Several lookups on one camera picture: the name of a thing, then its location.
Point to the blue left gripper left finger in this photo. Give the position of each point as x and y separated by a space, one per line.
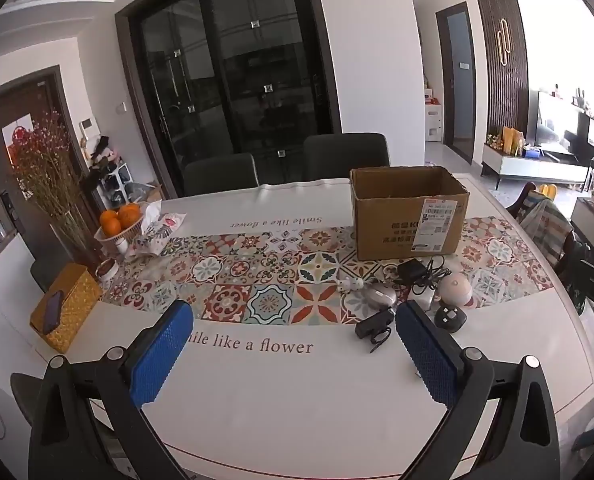
155 350

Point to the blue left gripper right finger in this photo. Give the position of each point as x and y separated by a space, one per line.
435 354

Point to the black round cable hub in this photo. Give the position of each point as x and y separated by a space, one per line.
449 318

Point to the white square charger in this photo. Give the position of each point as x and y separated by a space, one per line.
425 299

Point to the black clip device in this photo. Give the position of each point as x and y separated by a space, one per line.
376 328

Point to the pink round night light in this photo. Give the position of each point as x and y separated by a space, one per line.
455 290

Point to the black power adapter with cable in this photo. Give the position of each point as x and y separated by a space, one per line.
417 277

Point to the white figurine keychain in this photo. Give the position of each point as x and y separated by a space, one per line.
350 284

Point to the yellow woven tissue box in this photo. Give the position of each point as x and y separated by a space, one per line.
81 295

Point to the black smartphone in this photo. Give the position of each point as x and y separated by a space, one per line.
52 312

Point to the small white cup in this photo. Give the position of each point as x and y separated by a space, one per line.
107 270

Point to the patterned tablecloth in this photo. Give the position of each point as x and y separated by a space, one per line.
273 383

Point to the brown cardboard box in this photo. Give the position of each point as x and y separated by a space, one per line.
407 212

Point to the white patterned snack bag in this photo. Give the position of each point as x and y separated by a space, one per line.
155 232

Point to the oranges in basket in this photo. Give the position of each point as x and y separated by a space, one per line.
119 224

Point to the wooden chair with striped cloth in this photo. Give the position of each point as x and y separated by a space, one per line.
548 228

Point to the left black dining chair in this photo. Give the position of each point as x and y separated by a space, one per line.
220 174

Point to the black dining chair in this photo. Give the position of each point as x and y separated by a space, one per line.
220 174
330 156

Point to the right black dining chair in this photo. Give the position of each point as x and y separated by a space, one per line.
330 156

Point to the vase with dried flowers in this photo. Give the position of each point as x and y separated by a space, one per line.
43 168

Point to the black glass sliding door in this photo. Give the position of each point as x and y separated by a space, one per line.
211 78

